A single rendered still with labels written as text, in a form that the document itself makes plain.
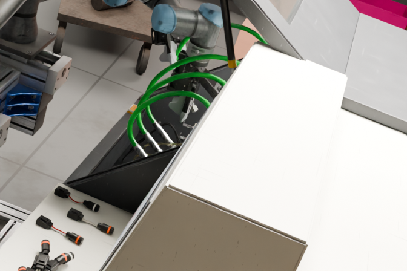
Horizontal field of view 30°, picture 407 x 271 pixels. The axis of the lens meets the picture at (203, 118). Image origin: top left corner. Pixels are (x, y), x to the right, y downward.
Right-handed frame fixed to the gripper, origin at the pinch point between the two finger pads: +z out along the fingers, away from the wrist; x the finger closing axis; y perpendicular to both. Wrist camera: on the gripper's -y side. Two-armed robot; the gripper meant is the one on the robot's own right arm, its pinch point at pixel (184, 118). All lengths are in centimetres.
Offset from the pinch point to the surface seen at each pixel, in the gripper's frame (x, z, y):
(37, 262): 72, 8, 11
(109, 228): 47.6, 11.2, 2.6
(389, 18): -452, 72, -81
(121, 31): -230, 81, 85
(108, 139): 1.0, 15.9, 20.0
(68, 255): 65, 9, 7
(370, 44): -8, -39, -41
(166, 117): -30.9, 18.0, 9.9
